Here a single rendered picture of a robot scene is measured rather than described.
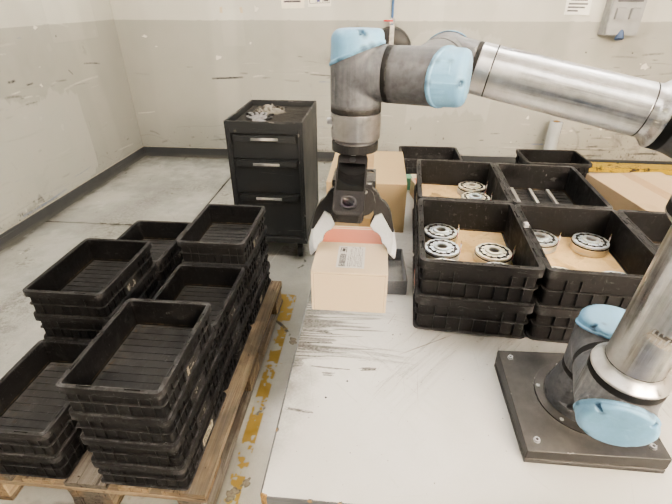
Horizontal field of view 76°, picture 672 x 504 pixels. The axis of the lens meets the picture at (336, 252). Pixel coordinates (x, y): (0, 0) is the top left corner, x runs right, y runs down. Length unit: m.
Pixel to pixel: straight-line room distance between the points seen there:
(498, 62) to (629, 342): 0.45
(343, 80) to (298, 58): 3.90
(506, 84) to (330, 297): 0.41
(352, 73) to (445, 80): 0.12
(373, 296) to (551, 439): 0.50
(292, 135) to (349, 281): 1.92
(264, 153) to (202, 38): 2.33
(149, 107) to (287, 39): 1.63
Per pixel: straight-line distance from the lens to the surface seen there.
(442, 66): 0.60
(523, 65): 0.72
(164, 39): 4.91
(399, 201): 1.65
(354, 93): 0.63
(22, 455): 1.77
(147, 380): 1.48
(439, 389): 1.08
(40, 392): 1.94
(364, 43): 0.63
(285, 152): 2.58
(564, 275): 1.16
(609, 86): 0.74
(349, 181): 0.64
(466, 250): 1.36
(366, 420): 1.00
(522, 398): 1.06
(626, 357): 0.79
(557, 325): 1.26
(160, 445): 1.45
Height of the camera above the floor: 1.49
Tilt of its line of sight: 30 degrees down
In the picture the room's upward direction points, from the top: straight up
